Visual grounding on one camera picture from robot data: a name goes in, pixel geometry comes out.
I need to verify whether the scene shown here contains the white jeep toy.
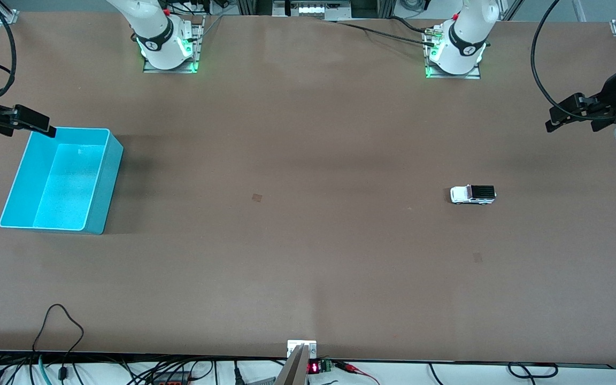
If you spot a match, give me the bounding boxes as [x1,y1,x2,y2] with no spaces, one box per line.
[450,184,497,205]

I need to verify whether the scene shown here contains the cyan plastic bin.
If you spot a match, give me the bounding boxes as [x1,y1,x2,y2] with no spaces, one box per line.
[0,126,124,235]

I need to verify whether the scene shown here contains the black power strip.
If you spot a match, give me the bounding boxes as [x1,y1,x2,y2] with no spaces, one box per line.
[148,372,194,385]

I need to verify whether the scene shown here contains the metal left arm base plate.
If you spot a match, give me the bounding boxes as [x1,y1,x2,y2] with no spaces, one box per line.
[423,27,481,80]

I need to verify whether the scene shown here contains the thin black table cable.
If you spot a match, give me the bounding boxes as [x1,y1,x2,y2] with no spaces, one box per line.
[388,16,432,34]

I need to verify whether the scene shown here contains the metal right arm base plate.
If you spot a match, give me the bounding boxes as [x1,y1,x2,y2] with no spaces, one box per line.
[142,15,206,74]

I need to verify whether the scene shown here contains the thick black table cable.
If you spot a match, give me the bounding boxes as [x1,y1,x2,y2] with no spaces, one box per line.
[334,21,438,48]

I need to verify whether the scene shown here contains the black looped cable with adapter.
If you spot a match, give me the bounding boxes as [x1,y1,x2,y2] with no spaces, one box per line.
[33,304,85,380]

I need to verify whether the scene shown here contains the black coiled cable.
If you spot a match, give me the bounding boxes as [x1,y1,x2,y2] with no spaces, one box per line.
[507,363,559,379]

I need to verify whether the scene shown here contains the red clip wire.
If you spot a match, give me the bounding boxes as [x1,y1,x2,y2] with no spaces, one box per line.
[335,361,381,385]

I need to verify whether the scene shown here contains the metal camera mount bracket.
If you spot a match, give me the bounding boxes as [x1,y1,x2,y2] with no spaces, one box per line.
[275,340,318,385]

